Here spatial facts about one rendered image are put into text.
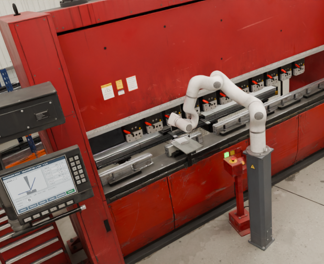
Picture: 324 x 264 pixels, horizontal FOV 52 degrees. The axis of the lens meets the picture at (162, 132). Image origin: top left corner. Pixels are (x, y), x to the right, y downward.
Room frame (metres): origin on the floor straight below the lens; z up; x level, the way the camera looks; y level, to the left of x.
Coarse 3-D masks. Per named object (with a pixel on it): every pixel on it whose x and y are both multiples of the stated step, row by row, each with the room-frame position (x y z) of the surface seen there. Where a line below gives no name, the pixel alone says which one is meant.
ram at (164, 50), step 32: (224, 0) 2.95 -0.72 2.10; (256, 0) 3.10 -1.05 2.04; (288, 0) 3.28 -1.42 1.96; (320, 0) 3.47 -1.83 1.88; (96, 32) 2.45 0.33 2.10; (128, 32) 2.55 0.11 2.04; (160, 32) 2.67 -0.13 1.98; (192, 32) 2.79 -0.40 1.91; (224, 32) 2.94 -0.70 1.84; (256, 32) 3.10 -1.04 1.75; (288, 32) 3.28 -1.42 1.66; (320, 32) 3.48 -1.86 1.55; (96, 64) 2.42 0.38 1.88; (128, 64) 2.53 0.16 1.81; (160, 64) 2.65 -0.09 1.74; (192, 64) 2.78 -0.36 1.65; (224, 64) 2.92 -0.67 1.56; (256, 64) 3.09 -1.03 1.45; (96, 96) 2.40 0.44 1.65; (128, 96) 2.50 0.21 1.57; (160, 96) 2.62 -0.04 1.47
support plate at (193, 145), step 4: (192, 140) 2.63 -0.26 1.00; (172, 144) 2.63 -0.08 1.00; (176, 144) 2.61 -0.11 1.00; (184, 144) 2.59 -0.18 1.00; (188, 144) 2.57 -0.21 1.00; (192, 144) 2.56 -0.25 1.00; (196, 144) 2.55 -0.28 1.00; (200, 144) 2.53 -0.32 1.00; (180, 148) 2.52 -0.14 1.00; (184, 148) 2.51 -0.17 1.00; (188, 148) 2.50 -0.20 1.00; (192, 148) 2.48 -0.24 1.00; (196, 148) 2.47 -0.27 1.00; (184, 152) 2.45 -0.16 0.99; (188, 152) 2.43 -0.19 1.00
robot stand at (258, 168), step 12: (252, 156) 2.21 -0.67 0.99; (264, 156) 2.17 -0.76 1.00; (252, 168) 2.22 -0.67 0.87; (264, 168) 2.18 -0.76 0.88; (252, 180) 2.22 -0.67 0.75; (264, 180) 2.17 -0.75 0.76; (252, 192) 2.23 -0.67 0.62; (264, 192) 2.17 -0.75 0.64; (252, 204) 2.23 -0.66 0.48; (264, 204) 2.17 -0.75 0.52; (252, 216) 2.24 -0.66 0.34; (264, 216) 2.17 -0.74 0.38; (252, 228) 2.24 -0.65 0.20; (264, 228) 2.17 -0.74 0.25; (252, 240) 2.25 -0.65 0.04; (264, 240) 2.17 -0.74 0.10
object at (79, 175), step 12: (48, 156) 1.65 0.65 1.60; (60, 156) 1.66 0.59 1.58; (72, 156) 1.68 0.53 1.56; (12, 168) 1.59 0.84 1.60; (24, 168) 1.59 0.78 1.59; (72, 168) 1.67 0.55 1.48; (84, 168) 1.70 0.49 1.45; (0, 180) 1.54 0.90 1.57; (72, 180) 1.67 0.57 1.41; (84, 180) 1.69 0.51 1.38; (84, 192) 1.68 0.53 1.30; (12, 204) 1.54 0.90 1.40; (48, 204) 1.60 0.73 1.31; (60, 204) 1.62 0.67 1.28; (72, 204) 1.65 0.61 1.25; (24, 216) 1.55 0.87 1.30; (36, 216) 1.57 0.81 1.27
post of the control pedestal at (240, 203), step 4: (236, 176) 2.51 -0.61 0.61; (240, 176) 2.51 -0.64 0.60; (236, 180) 2.51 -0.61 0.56; (240, 180) 2.51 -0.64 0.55; (236, 184) 2.52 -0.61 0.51; (240, 184) 2.51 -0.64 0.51; (236, 188) 2.52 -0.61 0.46; (240, 188) 2.51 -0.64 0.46; (236, 192) 2.53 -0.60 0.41; (240, 192) 2.51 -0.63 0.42; (236, 196) 2.53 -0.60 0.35; (240, 196) 2.51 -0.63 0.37; (236, 200) 2.54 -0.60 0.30; (240, 200) 2.51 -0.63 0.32; (236, 204) 2.54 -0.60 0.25; (240, 204) 2.50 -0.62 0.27; (240, 208) 2.50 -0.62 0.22; (240, 212) 2.50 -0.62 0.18
